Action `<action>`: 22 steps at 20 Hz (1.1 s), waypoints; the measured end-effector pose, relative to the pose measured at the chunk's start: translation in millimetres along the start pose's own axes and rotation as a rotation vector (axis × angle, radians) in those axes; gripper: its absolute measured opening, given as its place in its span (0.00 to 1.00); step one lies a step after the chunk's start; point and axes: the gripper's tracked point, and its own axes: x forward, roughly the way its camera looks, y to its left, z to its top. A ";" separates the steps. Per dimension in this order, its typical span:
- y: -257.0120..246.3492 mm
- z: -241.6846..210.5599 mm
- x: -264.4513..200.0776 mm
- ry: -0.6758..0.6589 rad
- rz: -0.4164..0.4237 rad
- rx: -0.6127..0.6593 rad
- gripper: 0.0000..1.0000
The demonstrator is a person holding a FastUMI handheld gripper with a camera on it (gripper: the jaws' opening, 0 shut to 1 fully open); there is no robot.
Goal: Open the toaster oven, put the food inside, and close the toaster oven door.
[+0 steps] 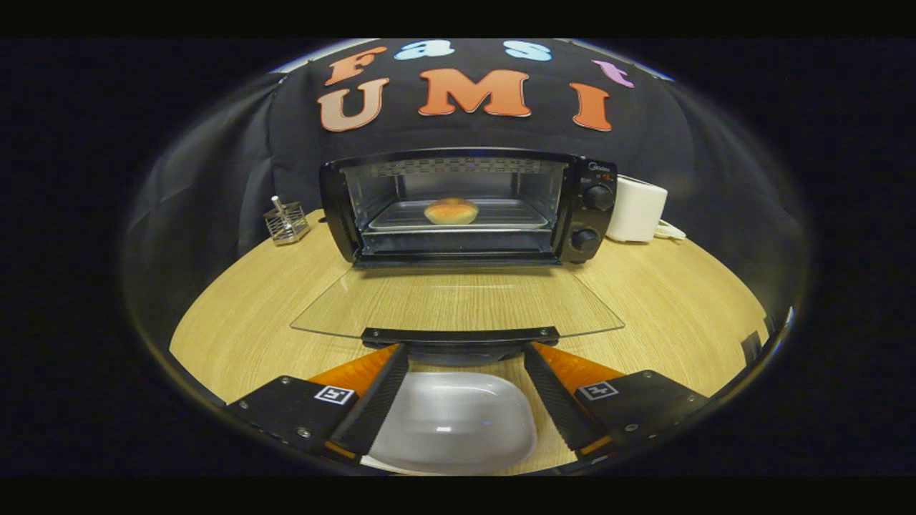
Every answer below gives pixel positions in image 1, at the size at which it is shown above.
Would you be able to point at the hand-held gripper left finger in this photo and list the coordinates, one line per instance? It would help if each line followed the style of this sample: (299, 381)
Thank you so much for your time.
(376, 400)

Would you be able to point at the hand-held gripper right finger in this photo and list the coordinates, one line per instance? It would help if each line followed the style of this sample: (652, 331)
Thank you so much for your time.
(558, 400)

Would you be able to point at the black toaster oven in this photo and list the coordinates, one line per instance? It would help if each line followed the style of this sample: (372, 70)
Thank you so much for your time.
(594, 214)

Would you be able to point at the sugared orange donut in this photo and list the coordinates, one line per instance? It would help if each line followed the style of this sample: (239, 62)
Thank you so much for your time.
(451, 212)

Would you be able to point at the metal oven tray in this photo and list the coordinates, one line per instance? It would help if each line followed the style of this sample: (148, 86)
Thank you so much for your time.
(508, 214)

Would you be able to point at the white bread toaster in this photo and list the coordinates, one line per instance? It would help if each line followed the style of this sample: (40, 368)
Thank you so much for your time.
(637, 211)

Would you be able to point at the white plate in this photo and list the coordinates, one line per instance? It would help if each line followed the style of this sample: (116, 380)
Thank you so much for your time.
(451, 422)

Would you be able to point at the clear utensil holder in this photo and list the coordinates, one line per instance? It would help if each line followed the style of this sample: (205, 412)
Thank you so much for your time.
(286, 223)

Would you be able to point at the black backdrop cloth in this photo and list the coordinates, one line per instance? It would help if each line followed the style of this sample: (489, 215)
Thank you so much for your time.
(215, 179)

